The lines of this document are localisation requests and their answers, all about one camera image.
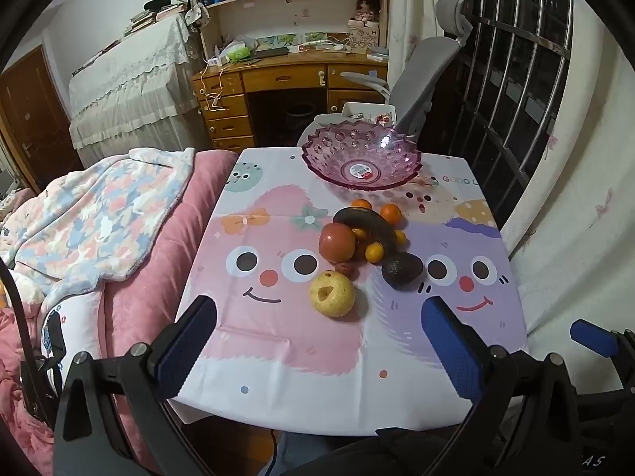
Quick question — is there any dark overripe banana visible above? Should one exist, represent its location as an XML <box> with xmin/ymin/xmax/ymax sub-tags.
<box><xmin>332</xmin><ymin>207</ymin><xmax>398</xmax><ymax>255</ymax></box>

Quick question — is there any printed cardboard box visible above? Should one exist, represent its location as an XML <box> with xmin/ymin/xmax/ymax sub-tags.
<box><xmin>347</xmin><ymin>20</ymin><xmax>382</xmax><ymax>53</ymax></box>

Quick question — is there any green tissue box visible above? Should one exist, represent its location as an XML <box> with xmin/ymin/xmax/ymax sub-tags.
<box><xmin>221</xmin><ymin>40</ymin><xmax>259</xmax><ymax>63</ymax></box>

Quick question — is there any cartoon printed tablecloth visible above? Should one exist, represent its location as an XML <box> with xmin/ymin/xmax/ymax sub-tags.
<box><xmin>166</xmin><ymin>146</ymin><xmax>527</xmax><ymax>432</ymax></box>

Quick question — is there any white patterned pouch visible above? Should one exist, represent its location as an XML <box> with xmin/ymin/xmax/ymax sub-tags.
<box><xmin>185</xmin><ymin>2</ymin><xmax>210</xmax><ymax>31</ymax></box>

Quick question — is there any doll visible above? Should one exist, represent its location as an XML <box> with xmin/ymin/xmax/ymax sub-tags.
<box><xmin>356</xmin><ymin>0</ymin><xmax>382</xmax><ymax>25</ymax></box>

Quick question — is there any white printed pillow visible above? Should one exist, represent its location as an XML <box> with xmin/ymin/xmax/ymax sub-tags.
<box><xmin>37</xmin><ymin>290</ymin><xmax>107</xmax><ymax>363</ymax></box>

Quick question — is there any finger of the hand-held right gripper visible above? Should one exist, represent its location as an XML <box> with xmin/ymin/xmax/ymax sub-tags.
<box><xmin>570</xmin><ymin>319</ymin><xmax>635</xmax><ymax>393</ymax></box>

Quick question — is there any floral fleece blanket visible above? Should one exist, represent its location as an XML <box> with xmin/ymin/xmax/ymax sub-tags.
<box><xmin>0</xmin><ymin>148</ymin><xmax>195</xmax><ymax>293</ymax></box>

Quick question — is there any white flowered curtain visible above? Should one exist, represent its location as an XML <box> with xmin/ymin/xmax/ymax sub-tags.
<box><xmin>387</xmin><ymin>0</ymin><xmax>447</xmax><ymax>85</ymax></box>

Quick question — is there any dark avocado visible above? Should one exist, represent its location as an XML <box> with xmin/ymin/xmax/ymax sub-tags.
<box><xmin>381</xmin><ymin>252</ymin><xmax>424</xmax><ymax>289</ymax></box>

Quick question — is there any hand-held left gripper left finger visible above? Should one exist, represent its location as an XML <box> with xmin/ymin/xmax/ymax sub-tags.
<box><xmin>52</xmin><ymin>295</ymin><xmax>219</xmax><ymax>476</ymax></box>

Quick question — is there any white charger cable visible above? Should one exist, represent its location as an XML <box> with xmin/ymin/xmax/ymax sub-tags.
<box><xmin>198</xmin><ymin>57</ymin><xmax>226</xmax><ymax>112</ymax></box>

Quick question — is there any red apple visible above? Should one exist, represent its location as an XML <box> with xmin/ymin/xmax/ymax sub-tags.
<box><xmin>319</xmin><ymin>223</ymin><xmax>357</xmax><ymax>261</ymax></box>

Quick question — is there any grey office chair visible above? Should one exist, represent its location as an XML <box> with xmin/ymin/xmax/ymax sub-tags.
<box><xmin>298</xmin><ymin>0</ymin><xmax>473</xmax><ymax>150</ymax></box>

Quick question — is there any black cable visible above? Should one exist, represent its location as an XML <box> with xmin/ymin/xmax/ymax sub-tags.
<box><xmin>0</xmin><ymin>260</ymin><xmax>63</xmax><ymax>430</ymax></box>

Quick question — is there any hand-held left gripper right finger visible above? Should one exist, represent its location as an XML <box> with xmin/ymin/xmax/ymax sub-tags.
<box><xmin>421</xmin><ymin>295</ymin><xmax>596</xmax><ymax>476</ymax></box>

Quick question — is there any brown wooden door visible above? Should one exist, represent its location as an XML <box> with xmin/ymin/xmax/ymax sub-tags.
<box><xmin>0</xmin><ymin>44</ymin><xmax>84</xmax><ymax>192</ymax></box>

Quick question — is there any stack of books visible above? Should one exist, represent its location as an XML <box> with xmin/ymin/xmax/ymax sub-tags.
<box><xmin>123</xmin><ymin>2</ymin><xmax>188</xmax><ymax>35</ymax></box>

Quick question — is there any wooden bookshelf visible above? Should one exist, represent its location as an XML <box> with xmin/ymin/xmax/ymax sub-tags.
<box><xmin>187</xmin><ymin>0</ymin><xmax>390</xmax><ymax>63</ymax></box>

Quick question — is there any pink glass bowl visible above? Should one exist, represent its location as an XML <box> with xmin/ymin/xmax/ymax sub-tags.
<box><xmin>301</xmin><ymin>118</ymin><xmax>423</xmax><ymax>192</ymax></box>

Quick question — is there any lace-covered piano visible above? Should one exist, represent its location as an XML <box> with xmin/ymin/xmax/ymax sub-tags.
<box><xmin>68</xmin><ymin>10</ymin><xmax>209</xmax><ymax>169</ymax></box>

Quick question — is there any pink blanket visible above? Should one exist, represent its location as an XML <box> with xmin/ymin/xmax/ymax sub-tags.
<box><xmin>0</xmin><ymin>149</ymin><xmax>239</xmax><ymax>476</ymax></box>

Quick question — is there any metal window grille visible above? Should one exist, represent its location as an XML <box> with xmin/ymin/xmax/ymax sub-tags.
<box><xmin>431</xmin><ymin>0</ymin><xmax>579</xmax><ymax>224</ymax></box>

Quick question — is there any wooden desk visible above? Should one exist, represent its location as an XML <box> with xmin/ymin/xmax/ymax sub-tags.
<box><xmin>192</xmin><ymin>50</ymin><xmax>390</xmax><ymax>154</ymax></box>

